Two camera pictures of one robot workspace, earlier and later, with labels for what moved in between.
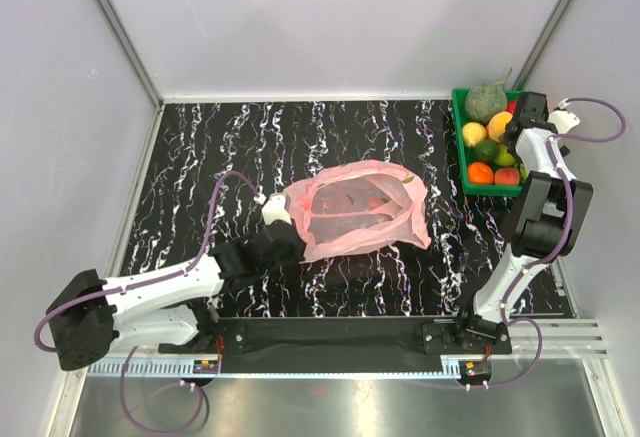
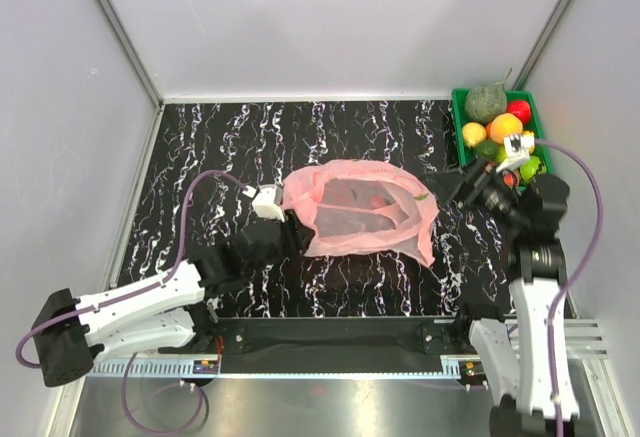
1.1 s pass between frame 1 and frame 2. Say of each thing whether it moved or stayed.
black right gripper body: moved
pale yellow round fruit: stayed
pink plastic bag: moved
